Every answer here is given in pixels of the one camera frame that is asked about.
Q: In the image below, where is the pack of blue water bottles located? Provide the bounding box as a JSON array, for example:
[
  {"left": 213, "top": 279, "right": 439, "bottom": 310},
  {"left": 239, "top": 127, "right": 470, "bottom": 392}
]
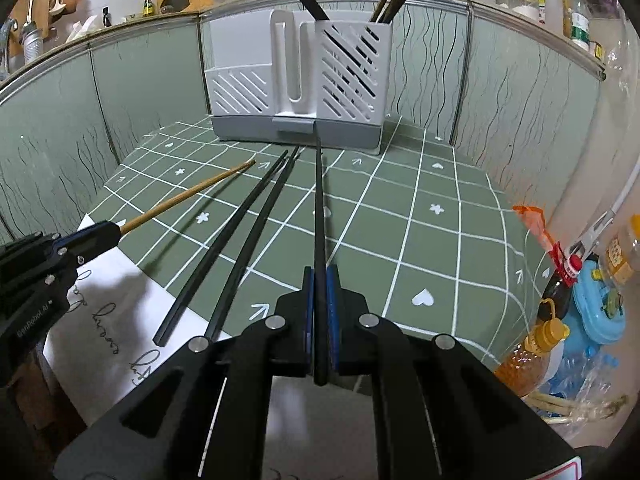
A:
[{"left": 545, "top": 345, "right": 616, "bottom": 411}]

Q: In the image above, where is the hanging wooden cutting board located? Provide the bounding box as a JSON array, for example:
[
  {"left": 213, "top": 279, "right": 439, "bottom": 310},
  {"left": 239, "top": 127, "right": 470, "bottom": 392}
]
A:
[{"left": 10, "top": 0, "right": 56, "bottom": 41}]

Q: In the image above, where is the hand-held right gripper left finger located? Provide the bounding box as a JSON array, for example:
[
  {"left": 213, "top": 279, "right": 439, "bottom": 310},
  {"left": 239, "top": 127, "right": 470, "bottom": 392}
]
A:
[{"left": 52, "top": 266, "right": 316, "bottom": 480}]

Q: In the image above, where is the oil bottle with yellow cap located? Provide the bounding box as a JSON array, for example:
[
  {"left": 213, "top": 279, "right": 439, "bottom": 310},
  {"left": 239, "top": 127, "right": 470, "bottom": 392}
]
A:
[{"left": 495, "top": 300, "right": 571, "bottom": 398}]

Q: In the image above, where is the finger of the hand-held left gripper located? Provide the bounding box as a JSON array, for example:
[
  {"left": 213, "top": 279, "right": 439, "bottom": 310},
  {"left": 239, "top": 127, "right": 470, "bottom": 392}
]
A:
[{"left": 54, "top": 221, "right": 123, "bottom": 264}]

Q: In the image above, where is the green checked tablecloth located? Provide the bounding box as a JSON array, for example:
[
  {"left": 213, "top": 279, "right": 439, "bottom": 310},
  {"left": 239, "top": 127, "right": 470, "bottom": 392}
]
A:
[{"left": 82, "top": 114, "right": 551, "bottom": 367}]

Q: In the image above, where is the white plastic utensil holder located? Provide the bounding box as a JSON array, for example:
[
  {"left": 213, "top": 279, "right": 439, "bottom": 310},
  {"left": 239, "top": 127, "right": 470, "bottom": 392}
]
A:
[{"left": 202, "top": 8, "right": 394, "bottom": 156}]

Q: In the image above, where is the white pipe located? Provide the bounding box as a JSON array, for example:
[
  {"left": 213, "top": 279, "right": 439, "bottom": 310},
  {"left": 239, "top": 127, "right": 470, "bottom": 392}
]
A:
[{"left": 570, "top": 160, "right": 640, "bottom": 256}]

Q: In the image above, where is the white cloth with script print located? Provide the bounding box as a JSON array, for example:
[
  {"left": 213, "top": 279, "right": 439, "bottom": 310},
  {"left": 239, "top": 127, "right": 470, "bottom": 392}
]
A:
[{"left": 42, "top": 215, "right": 241, "bottom": 426}]

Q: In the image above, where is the metal skimmer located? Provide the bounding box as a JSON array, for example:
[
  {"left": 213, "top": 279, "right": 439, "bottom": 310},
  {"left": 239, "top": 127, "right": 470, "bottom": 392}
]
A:
[{"left": 20, "top": 22, "right": 43, "bottom": 63}]

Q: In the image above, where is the green label jar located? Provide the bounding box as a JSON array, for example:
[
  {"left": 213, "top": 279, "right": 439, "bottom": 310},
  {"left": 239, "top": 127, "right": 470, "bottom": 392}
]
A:
[{"left": 570, "top": 0, "right": 591, "bottom": 51}]

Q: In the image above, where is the clear jar of white powder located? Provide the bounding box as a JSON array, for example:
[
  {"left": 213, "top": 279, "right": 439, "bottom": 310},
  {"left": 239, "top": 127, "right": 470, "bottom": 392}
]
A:
[{"left": 511, "top": 0, "right": 542, "bottom": 23}]

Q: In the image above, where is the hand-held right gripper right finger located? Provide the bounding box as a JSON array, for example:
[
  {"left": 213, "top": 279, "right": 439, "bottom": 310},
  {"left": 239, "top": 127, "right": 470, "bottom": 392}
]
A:
[{"left": 326, "top": 265, "right": 585, "bottom": 480}]

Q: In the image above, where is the dark bottle with red cap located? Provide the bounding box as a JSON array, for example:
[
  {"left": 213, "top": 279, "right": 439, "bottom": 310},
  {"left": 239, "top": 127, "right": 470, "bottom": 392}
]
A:
[{"left": 540, "top": 255, "right": 583, "bottom": 331}]

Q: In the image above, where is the orange plastic bag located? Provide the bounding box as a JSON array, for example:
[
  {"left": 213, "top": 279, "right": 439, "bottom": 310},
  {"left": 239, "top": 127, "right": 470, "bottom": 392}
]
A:
[{"left": 512, "top": 204, "right": 566, "bottom": 281}]

